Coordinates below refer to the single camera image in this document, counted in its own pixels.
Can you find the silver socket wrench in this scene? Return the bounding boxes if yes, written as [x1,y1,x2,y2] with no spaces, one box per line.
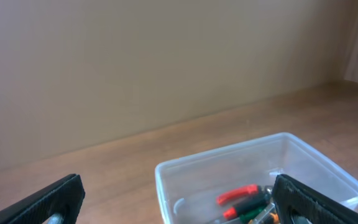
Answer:
[208,184,279,223]

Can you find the black red-collar screwdriver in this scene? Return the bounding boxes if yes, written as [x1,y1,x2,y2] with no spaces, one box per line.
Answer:
[223,195,270,220]

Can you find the clear plastic container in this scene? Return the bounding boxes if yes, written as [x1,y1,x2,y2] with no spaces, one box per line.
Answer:
[155,133,358,224]

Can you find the green handle screwdriver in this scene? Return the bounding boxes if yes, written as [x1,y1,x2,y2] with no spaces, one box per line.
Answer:
[239,207,269,224]

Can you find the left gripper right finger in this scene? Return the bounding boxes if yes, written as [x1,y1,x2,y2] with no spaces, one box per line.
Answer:
[272,174,358,224]

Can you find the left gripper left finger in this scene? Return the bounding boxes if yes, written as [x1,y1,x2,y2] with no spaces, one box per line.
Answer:
[0,174,85,224]

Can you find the red handle pliers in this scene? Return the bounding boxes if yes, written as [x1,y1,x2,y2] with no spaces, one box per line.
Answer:
[216,184,262,206]

